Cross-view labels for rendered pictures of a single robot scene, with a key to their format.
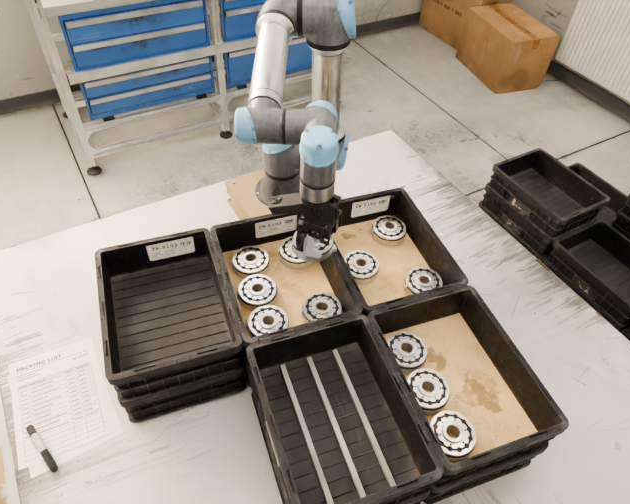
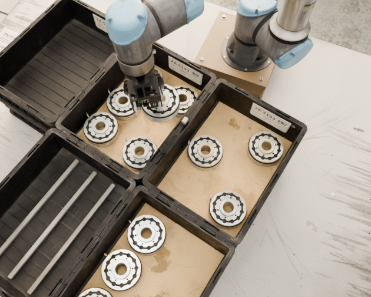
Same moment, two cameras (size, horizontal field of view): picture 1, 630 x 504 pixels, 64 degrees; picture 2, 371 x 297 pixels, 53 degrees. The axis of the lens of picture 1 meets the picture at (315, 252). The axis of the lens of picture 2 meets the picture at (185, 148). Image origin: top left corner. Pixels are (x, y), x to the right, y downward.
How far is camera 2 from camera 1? 0.79 m
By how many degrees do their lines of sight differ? 34
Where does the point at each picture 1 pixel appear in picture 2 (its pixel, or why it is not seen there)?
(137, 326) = (49, 60)
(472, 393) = not seen: outside the picture
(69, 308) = not seen: hidden behind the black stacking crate
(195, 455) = (13, 158)
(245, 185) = (228, 25)
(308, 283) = (162, 128)
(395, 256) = (243, 171)
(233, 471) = not seen: hidden behind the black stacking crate
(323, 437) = (42, 221)
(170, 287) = (91, 53)
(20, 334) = (26, 15)
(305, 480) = (5, 230)
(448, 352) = (175, 267)
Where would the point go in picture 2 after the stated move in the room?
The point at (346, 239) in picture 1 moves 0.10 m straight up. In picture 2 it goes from (229, 125) to (233, 109)
